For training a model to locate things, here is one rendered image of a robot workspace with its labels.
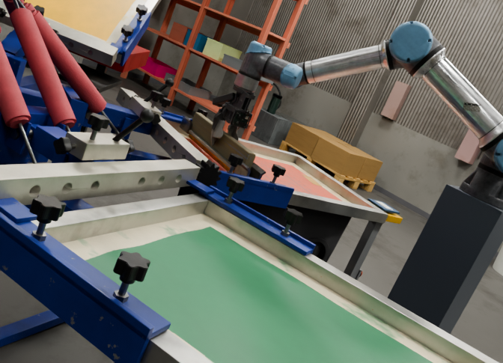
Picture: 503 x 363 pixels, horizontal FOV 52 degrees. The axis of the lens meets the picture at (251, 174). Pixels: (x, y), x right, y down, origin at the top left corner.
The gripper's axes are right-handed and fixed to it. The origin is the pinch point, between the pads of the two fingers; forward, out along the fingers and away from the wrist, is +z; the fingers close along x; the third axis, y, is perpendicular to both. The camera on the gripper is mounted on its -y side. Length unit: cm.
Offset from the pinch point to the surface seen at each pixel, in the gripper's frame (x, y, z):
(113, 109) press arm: -39.3, 3.0, -2.2
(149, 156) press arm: -22.9, 1.4, 9.8
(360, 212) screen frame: 46, 29, 4
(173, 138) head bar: -25.9, 17.7, -2.1
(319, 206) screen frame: 26.7, 29.2, 4.9
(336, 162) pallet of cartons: 438, -379, 73
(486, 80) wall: 580, -317, -114
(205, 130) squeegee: -1.5, -8.6, -1.0
